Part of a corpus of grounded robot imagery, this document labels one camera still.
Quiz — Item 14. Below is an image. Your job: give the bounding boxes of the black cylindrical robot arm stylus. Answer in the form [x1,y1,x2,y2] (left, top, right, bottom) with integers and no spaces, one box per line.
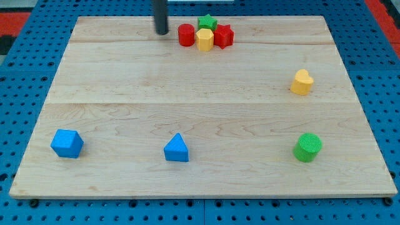
[151,0,169,36]

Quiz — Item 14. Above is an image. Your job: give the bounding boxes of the yellow heart block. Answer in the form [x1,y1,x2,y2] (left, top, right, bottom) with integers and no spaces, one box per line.
[290,69,314,96]

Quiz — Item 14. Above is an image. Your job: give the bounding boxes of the blue triangle block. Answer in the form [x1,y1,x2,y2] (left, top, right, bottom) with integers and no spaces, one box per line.
[163,133,189,162]

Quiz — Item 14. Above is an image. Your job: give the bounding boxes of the light wooden board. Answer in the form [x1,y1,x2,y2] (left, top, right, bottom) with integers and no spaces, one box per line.
[9,16,398,199]

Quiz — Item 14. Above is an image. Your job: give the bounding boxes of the yellow hexagon block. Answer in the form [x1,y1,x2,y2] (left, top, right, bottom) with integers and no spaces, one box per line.
[196,28,214,51]

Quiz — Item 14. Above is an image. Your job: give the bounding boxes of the red star block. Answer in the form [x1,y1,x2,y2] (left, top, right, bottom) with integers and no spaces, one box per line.
[214,24,234,49]

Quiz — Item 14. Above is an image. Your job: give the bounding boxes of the red cylinder block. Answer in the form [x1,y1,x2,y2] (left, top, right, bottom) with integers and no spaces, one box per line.
[177,23,195,47]

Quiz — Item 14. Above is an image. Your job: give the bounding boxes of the green star block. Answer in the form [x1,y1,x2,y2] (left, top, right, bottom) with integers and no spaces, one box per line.
[197,14,218,32]

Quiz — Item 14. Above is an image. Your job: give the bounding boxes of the green cylinder block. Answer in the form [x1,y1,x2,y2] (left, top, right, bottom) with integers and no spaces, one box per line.
[293,132,323,163]

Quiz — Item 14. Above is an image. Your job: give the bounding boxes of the blue cube block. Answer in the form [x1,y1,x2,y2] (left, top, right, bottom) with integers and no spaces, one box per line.
[50,129,84,158]

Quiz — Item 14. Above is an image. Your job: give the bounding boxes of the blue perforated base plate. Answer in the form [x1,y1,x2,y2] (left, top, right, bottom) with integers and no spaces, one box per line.
[1,1,399,224]

